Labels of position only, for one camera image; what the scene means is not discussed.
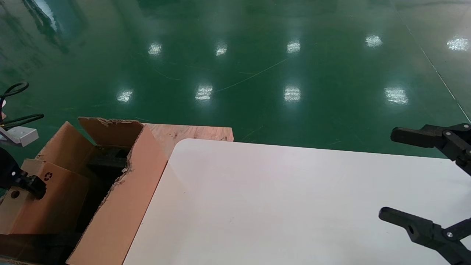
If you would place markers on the wooden board under table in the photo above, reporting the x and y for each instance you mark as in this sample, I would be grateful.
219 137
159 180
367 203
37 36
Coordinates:
191 132

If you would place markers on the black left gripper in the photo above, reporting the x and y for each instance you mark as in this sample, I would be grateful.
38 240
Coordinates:
7 169

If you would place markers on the small brown cardboard box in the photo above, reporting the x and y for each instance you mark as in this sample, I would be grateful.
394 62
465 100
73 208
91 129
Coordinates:
59 202

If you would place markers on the small brown wood piece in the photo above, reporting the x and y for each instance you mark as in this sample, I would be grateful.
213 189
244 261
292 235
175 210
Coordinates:
2 116

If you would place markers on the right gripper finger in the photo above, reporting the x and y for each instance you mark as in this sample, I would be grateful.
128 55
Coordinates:
423 232
452 141

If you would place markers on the large open cardboard box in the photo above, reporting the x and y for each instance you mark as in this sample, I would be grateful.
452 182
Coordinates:
125 206

